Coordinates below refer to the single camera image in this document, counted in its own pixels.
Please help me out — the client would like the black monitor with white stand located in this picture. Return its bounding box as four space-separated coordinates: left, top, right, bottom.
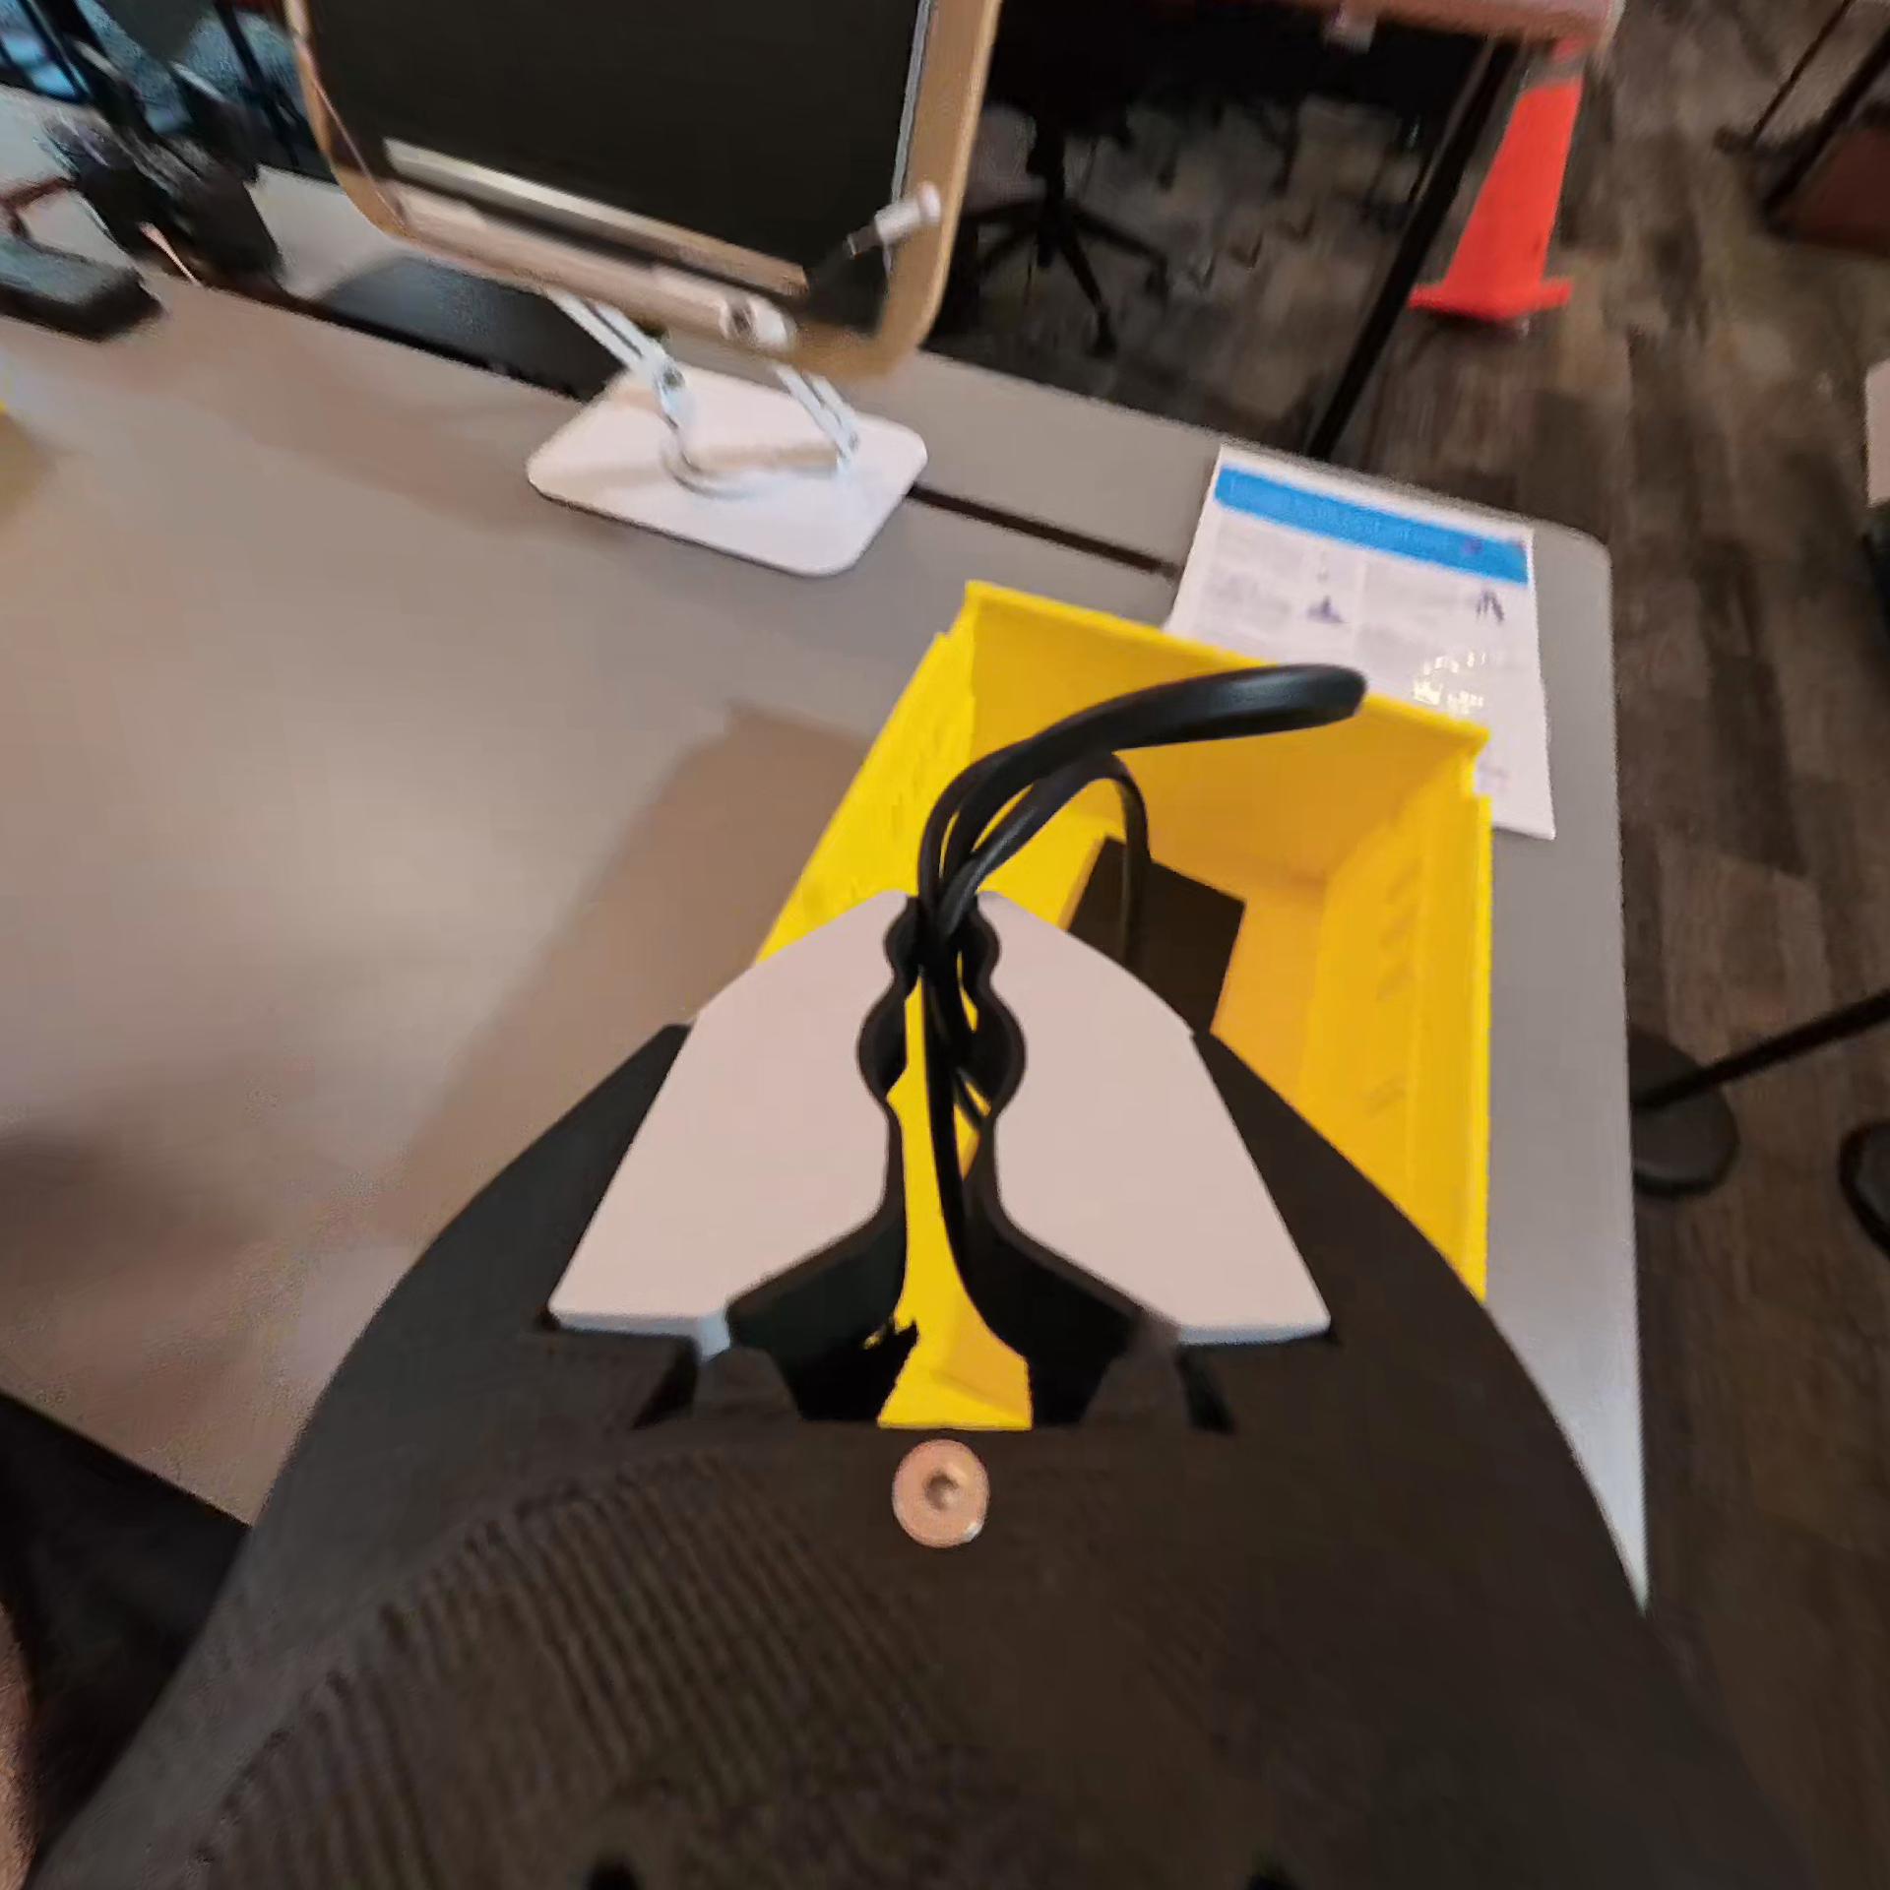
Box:
290 0 1005 581

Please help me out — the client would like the grey desk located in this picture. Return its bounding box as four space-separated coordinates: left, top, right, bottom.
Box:
0 86 1646 1612

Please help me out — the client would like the yellow plastic bin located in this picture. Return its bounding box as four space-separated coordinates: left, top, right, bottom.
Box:
762 581 1495 1432

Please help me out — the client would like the black cable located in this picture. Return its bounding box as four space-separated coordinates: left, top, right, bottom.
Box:
913 665 1369 1345

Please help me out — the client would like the black flat device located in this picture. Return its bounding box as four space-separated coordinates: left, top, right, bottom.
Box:
0 231 163 340

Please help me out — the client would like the orange traffic cone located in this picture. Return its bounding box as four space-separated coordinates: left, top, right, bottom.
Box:
1409 44 1588 324

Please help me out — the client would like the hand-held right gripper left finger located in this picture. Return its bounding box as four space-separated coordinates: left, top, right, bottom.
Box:
547 891 913 1359

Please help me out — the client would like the laminated paper sheet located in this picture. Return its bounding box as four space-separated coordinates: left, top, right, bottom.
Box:
1170 444 1559 838

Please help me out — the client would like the black round stand base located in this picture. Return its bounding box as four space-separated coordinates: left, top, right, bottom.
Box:
1632 1033 1741 1200

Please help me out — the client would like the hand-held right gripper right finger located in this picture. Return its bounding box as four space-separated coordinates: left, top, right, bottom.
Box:
973 894 1331 1345

